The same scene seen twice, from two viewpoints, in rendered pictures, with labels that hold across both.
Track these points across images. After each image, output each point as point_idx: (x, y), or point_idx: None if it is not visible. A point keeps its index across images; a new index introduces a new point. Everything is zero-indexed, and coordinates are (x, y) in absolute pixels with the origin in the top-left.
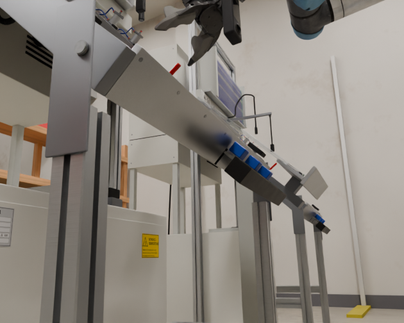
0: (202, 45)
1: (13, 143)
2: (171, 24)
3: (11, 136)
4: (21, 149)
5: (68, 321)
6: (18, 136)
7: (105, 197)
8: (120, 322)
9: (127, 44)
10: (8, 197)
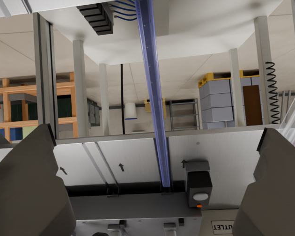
0: (53, 179)
1: (108, 123)
2: (286, 146)
3: (110, 129)
4: (103, 120)
5: None
6: (106, 129)
7: None
8: None
9: (88, 215)
10: None
